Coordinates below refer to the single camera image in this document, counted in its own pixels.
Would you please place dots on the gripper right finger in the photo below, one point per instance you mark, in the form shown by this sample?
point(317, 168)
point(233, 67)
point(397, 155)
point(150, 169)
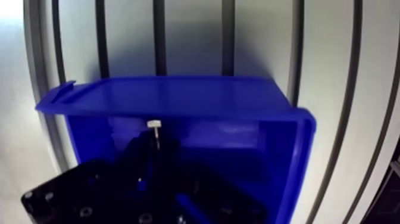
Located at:
point(212, 200)

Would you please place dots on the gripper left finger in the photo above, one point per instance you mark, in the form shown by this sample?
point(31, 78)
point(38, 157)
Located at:
point(93, 194)

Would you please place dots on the steel bolt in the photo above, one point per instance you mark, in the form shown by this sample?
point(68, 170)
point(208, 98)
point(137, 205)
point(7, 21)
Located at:
point(154, 124)

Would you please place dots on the blue bin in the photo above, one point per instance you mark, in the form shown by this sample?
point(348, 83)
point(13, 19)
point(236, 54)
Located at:
point(193, 97)

